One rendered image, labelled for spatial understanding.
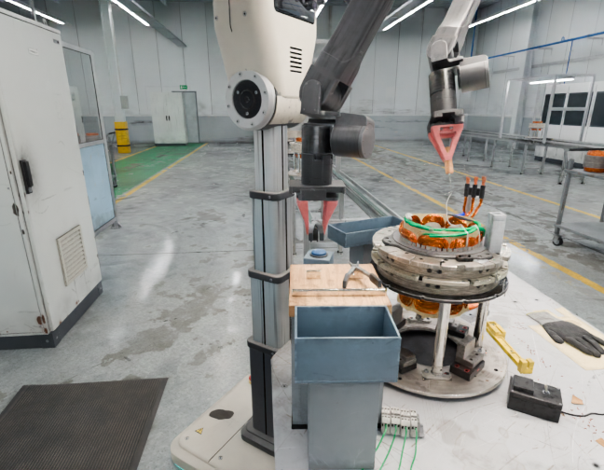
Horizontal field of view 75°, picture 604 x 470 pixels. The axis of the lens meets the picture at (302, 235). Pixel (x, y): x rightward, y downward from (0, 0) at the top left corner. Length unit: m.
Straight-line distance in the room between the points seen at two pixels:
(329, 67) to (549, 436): 0.83
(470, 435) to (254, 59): 0.97
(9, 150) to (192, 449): 1.80
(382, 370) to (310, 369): 0.12
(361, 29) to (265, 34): 0.39
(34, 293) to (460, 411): 2.40
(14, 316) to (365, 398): 2.48
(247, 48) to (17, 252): 2.01
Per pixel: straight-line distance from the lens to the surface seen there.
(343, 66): 0.69
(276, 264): 1.20
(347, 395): 0.72
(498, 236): 0.98
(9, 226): 2.70
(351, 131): 0.67
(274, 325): 1.29
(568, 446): 1.01
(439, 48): 1.03
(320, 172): 0.70
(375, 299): 0.76
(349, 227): 1.26
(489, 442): 0.95
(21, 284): 2.81
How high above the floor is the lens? 1.41
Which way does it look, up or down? 18 degrees down
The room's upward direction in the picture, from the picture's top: straight up
